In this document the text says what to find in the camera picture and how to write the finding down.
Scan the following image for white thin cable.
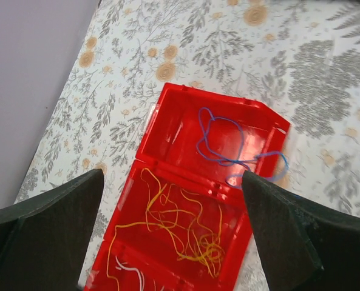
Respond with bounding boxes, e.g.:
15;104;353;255
114;256;147;291

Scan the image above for red three-compartment bin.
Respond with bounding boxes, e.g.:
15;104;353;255
85;83;290;290

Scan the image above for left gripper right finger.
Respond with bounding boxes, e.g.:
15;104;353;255
242;171;360;290

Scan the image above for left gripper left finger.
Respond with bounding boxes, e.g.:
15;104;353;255
0;169;104;290

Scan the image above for yellow thin cable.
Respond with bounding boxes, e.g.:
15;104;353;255
106;168;225;286

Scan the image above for blue thin cable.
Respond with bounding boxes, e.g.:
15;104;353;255
196;106;290;189

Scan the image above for floral table mat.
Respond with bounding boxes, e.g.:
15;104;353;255
17;1;360;286

